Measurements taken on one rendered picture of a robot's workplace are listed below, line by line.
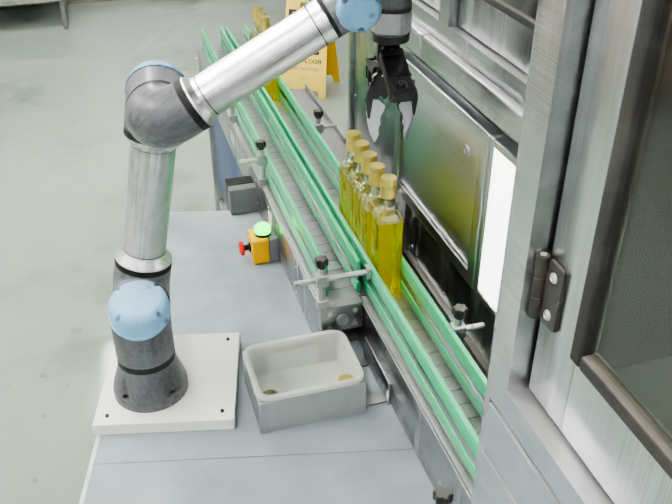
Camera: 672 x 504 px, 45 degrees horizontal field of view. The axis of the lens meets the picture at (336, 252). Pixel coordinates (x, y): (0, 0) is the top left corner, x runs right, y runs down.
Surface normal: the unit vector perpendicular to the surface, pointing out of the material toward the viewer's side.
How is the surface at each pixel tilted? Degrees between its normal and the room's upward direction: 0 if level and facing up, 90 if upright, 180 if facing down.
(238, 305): 0
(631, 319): 90
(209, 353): 0
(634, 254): 90
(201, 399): 0
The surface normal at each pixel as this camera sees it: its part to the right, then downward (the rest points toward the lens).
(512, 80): -0.96, 0.15
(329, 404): 0.29, 0.52
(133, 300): 0.03, -0.77
